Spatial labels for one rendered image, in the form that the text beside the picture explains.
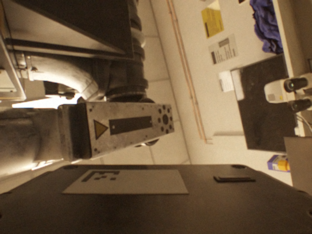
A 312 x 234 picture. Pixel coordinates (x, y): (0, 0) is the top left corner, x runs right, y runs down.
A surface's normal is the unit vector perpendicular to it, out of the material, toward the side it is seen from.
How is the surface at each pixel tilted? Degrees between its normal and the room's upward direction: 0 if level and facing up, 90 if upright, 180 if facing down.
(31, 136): 157
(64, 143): 113
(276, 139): 86
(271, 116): 86
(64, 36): 90
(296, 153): 86
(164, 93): 180
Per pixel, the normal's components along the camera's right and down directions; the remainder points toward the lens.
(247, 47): -0.79, 0.24
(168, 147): 0.57, -0.09
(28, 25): 0.11, 0.99
